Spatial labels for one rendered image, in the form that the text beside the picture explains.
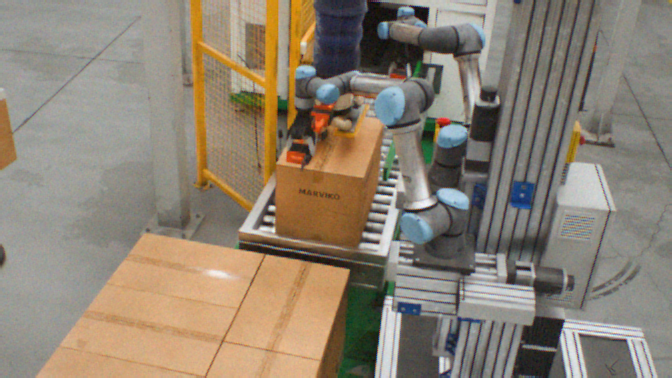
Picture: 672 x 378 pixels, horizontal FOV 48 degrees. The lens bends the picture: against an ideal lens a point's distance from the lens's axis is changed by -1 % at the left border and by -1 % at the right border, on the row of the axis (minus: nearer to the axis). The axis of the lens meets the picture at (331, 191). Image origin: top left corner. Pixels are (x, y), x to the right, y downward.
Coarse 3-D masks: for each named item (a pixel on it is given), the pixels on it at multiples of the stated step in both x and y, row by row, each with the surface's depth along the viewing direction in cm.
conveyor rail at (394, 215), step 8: (432, 72) 529; (432, 80) 516; (424, 112) 472; (392, 200) 382; (392, 208) 376; (392, 216) 370; (400, 216) 400; (384, 224) 363; (392, 224) 364; (384, 232) 358; (392, 232) 358; (384, 240) 352; (392, 240) 363; (384, 248) 347; (384, 280) 353
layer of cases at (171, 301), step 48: (144, 240) 350; (144, 288) 321; (192, 288) 323; (240, 288) 325; (288, 288) 326; (336, 288) 328; (96, 336) 295; (144, 336) 296; (192, 336) 298; (240, 336) 299; (288, 336) 301; (336, 336) 329
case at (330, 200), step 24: (336, 144) 355; (360, 144) 357; (288, 168) 336; (312, 168) 335; (336, 168) 336; (360, 168) 337; (288, 192) 343; (312, 192) 340; (336, 192) 337; (360, 192) 335; (288, 216) 350; (312, 216) 347; (336, 216) 344; (360, 216) 343; (336, 240) 351
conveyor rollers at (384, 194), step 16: (368, 112) 479; (384, 128) 462; (384, 144) 447; (384, 160) 432; (384, 192) 400; (272, 208) 379; (384, 208) 385; (272, 224) 371; (368, 224) 371; (368, 240) 363
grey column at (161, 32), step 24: (144, 0) 378; (168, 0) 375; (144, 24) 385; (168, 24) 382; (144, 48) 392; (168, 48) 389; (168, 72) 396; (168, 96) 404; (168, 120) 412; (168, 144) 420; (168, 168) 428; (168, 192) 437; (168, 216) 446; (192, 216) 463
